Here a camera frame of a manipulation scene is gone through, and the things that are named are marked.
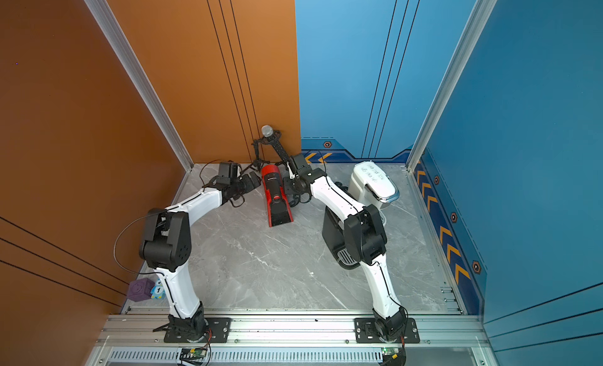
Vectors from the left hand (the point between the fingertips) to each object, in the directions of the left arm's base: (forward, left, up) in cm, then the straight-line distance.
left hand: (256, 179), depth 100 cm
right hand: (-5, -14, +1) cm, 15 cm away
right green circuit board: (-60, -49, -11) cm, 78 cm away
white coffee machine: (-13, -45, +12) cm, 48 cm away
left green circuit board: (-61, +13, -14) cm, 64 cm away
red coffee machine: (-17, -12, +1) cm, 21 cm away
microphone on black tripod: (+15, -5, +13) cm, 20 cm away
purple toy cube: (-43, +33, -6) cm, 55 cm away
